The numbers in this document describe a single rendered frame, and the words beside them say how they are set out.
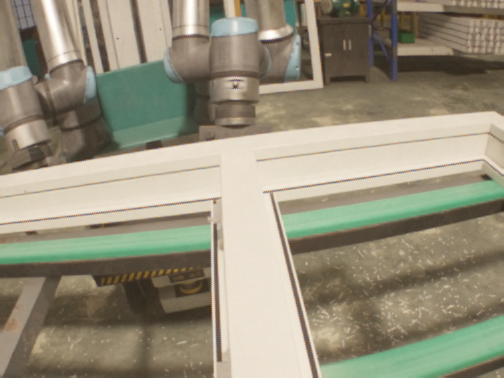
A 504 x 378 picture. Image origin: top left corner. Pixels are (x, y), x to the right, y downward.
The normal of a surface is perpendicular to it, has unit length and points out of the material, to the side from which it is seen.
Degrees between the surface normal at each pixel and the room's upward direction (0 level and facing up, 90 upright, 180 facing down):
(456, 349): 0
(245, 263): 0
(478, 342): 0
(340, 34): 90
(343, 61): 90
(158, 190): 90
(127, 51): 90
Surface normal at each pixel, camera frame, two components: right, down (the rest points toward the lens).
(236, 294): -0.10, -0.86
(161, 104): 0.23, 0.46
